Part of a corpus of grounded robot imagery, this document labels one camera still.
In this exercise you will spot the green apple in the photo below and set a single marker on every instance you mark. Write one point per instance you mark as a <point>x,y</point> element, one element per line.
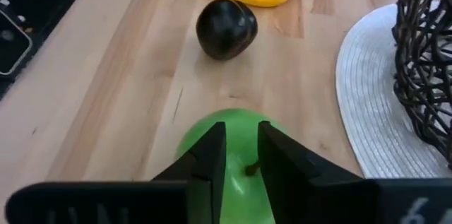
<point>240,128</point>

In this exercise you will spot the black camera box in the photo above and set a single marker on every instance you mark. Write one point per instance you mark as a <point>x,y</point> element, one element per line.
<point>10,44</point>

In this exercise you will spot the black plum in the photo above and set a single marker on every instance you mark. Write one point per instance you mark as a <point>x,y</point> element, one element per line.
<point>226,29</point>

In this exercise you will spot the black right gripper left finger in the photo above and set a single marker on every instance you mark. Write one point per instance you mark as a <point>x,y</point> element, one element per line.
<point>205,167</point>

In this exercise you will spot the white plate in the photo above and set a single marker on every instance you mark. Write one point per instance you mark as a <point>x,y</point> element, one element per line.
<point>370,104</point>

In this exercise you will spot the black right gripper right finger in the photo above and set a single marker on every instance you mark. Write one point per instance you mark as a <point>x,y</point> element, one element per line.
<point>300,188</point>

